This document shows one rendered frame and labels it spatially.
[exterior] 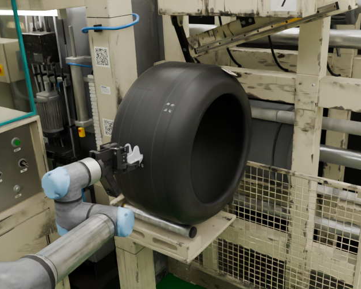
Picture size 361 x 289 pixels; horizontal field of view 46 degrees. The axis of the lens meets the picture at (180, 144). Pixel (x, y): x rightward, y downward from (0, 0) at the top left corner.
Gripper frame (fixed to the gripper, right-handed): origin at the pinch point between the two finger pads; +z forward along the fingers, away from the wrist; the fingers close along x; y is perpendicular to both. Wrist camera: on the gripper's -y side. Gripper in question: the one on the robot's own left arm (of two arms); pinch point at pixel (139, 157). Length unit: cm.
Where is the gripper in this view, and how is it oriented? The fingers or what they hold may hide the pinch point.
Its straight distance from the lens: 138.3
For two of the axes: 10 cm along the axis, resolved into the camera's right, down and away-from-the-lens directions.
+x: -8.1, -1.9, 5.5
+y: 0.2, -9.5, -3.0
